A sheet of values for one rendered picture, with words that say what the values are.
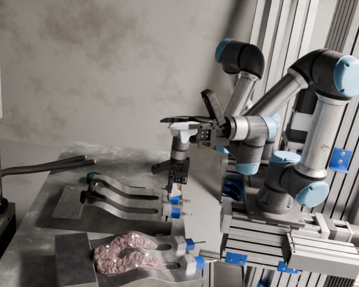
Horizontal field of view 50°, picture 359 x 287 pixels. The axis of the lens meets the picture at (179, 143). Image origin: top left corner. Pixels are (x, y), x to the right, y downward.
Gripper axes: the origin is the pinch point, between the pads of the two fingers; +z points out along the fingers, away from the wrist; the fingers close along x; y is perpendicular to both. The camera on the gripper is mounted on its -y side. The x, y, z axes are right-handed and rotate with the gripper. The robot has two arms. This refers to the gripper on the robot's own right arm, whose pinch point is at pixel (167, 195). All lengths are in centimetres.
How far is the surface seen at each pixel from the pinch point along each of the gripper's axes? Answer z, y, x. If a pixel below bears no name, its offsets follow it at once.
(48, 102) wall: 43, -114, 222
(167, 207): -0.8, -0.5, -11.3
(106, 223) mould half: 5.8, -25.3, -17.8
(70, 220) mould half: 6.1, -39.9, -17.8
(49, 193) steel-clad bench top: 11, -56, 8
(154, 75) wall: -2, -11, 209
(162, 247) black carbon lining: 6.0, -1.7, -29.9
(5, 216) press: 13, -69, -10
